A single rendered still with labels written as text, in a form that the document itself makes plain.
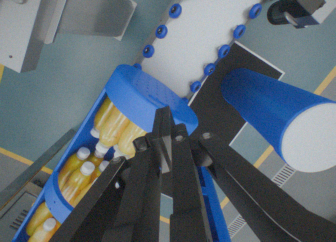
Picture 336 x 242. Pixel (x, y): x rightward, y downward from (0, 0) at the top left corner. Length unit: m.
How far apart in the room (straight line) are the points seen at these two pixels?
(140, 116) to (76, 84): 1.44
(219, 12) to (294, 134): 0.49
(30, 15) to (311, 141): 0.97
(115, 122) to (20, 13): 0.38
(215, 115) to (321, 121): 0.95
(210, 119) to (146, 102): 1.24
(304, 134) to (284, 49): 1.16
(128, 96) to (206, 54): 0.37
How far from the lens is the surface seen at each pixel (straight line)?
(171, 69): 0.73
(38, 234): 0.98
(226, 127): 1.72
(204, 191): 1.44
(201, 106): 1.60
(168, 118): 0.17
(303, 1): 0.77
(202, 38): 0.73
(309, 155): 0.89
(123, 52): 1.69
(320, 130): 0.86
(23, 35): 0.70
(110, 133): 0.58
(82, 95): 1.86
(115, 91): 0.49
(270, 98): 0.96
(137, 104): 0.45
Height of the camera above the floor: 1.65
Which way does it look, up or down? 69 degrees down
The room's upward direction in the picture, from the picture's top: 179 degrees counter-clockwise
